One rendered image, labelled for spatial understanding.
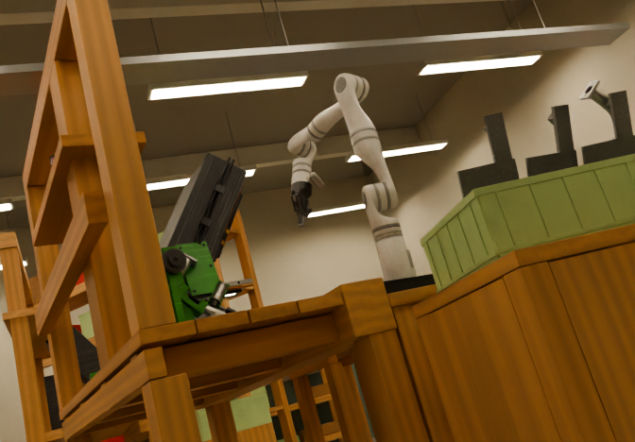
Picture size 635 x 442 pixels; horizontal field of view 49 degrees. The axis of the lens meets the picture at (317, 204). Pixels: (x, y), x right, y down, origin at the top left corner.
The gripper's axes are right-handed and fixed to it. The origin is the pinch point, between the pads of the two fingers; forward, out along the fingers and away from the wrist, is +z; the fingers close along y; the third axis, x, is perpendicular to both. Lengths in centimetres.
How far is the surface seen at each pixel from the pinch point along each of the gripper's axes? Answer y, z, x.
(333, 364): -27, 44, 0
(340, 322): 25, 49, 25
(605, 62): -473, -394, 140
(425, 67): -375, -373, -37
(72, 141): 70, -2, -41
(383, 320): 21, 49, 35
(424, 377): 10, 62, 43
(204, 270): 7.5, 15.8, -33.6
